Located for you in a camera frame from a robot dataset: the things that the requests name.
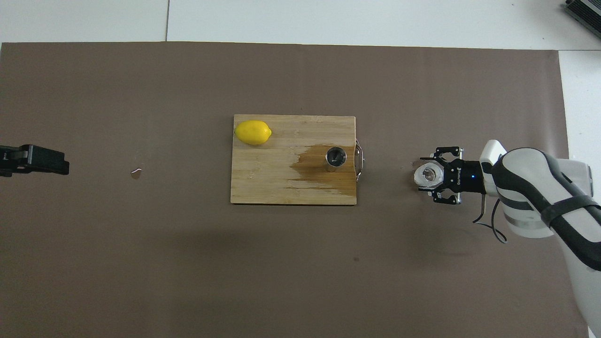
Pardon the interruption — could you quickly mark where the wooden cutting board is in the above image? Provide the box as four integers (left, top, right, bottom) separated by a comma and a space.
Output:
230, 114, 365, 206

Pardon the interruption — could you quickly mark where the white tape roll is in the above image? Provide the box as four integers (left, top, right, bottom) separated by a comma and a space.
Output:
412, 161, 445, 190

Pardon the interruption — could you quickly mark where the brown paper table cover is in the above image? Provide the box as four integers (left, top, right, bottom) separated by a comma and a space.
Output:
0, 41, 590, 338

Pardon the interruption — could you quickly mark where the yellow lemon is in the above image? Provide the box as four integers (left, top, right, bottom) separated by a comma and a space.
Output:
234, 120, 273, 146

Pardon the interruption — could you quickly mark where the stainless steel double jigger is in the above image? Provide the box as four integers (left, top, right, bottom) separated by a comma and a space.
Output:
326, 146, 348, 173

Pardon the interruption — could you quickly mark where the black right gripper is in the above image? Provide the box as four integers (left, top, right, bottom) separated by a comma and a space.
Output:
418, 146, 487, 206

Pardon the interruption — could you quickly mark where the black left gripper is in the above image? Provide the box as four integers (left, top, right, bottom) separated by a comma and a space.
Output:
0, 144, 70, 177

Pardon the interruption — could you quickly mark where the grey ribbed device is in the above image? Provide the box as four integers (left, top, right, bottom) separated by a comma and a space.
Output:
563, 0, 601, 39

